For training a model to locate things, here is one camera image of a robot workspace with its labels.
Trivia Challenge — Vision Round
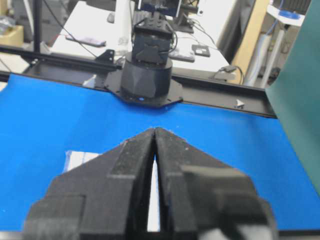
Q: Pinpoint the blue table mat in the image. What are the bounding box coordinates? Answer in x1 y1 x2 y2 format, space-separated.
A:
0 75 320 231

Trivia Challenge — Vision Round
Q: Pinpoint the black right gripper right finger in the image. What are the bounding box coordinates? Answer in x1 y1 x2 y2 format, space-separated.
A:
155 128 279 240

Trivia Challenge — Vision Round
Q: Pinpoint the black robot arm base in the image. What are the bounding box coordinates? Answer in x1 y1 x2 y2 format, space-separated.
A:
104 11 183 108

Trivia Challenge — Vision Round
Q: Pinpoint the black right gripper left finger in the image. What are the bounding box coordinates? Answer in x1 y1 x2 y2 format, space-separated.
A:
23 128 155 240

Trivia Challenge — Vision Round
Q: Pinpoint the blue white checked towel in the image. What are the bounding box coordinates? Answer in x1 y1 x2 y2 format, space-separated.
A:
63 150 161 232

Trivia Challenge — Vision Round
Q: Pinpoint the black aluminium frame rail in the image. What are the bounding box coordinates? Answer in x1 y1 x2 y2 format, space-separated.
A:
0 45 276 118

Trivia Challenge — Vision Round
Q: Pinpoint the white desk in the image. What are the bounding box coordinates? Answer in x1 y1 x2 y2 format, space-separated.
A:
52 0 236 81

